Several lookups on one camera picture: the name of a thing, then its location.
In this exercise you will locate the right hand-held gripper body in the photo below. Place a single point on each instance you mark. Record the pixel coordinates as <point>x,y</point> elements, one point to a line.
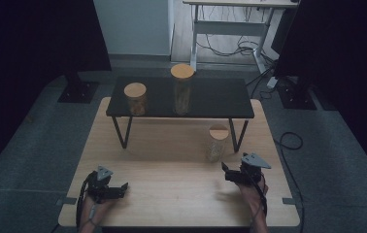
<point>251,173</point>

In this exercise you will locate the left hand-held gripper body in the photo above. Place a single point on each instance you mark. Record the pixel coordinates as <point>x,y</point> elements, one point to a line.
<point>99,189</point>

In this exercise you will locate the black shelf with metal legs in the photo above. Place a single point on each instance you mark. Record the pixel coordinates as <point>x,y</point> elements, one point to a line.
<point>217,97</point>

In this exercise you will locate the short jar with wooden lid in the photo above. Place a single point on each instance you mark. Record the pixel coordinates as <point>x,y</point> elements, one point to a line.
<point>135,90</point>

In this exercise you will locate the tall jar with wooden lid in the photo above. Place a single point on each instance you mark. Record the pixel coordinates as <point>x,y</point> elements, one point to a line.
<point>182,71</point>

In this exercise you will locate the person's left hand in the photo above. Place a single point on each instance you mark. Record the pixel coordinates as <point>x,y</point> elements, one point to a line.
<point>95,210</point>

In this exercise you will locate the person's right hand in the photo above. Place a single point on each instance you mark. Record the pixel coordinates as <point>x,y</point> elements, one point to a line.
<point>254,197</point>

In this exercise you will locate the clear jar with wooden lid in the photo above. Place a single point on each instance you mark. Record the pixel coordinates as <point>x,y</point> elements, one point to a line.
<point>217,142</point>

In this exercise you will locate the grey tape strip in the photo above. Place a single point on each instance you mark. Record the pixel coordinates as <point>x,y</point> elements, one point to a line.
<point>66,201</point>
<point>289,201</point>

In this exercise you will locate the black stand base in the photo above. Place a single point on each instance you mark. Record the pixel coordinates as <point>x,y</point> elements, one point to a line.
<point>296,97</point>
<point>78,92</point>

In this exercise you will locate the white power strip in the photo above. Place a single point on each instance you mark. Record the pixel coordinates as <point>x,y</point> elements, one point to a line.
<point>272,82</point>

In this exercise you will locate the white desk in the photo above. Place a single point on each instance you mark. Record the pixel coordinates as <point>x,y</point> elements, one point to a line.
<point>230,27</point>

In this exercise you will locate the dark curtain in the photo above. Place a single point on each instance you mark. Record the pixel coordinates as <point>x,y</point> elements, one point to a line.
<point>36,48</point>
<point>343,48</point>

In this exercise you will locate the white cabinet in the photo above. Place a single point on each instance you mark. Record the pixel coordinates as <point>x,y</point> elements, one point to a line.
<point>133,26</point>

